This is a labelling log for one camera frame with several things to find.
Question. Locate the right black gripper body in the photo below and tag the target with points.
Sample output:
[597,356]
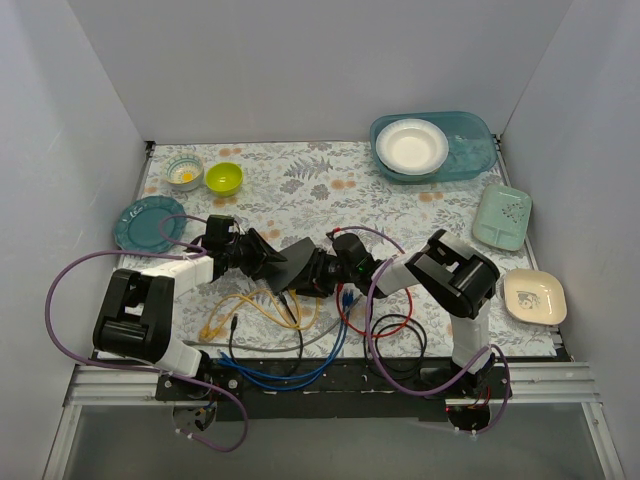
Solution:
[310,273]

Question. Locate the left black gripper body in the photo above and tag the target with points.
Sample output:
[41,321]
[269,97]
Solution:
[254,253]

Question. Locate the black network switch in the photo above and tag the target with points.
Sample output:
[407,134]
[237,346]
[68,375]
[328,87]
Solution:
[280,274]

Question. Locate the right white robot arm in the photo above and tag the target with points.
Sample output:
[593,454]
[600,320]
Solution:
[460,279]

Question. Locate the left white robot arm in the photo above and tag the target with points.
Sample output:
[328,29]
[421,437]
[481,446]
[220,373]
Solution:
[136,316]

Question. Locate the lime green bowl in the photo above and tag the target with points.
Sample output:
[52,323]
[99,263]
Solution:
[224,179]

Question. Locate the floral table mat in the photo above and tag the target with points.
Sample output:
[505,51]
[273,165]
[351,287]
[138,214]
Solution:
[297,190]

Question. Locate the patterned small bowl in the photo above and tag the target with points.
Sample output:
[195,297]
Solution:
[184,172]

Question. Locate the teal round plate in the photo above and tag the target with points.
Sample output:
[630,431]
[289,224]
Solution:
[150,225]

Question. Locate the teal plastic tub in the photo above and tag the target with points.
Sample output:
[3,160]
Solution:
[472,149]

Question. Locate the mint green square plate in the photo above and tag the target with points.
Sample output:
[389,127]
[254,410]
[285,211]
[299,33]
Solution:
[502,217]

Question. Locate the cream square dish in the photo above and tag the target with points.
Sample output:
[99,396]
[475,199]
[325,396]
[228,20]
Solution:
[534,297]

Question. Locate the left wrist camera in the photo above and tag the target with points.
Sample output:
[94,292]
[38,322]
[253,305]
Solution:
[220,231]

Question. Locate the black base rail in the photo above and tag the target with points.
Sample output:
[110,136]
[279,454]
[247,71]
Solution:
[346,389]

